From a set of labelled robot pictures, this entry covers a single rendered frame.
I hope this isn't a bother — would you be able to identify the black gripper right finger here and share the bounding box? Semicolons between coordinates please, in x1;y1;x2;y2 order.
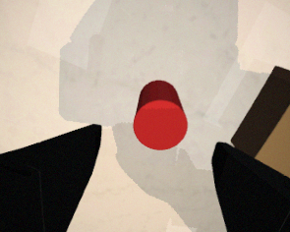
211;143;290;232

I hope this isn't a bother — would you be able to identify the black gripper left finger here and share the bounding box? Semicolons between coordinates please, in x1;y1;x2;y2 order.
0;124;102;232

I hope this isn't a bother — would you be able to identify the tan rectangular block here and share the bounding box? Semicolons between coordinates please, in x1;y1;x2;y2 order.
231;65;290;178

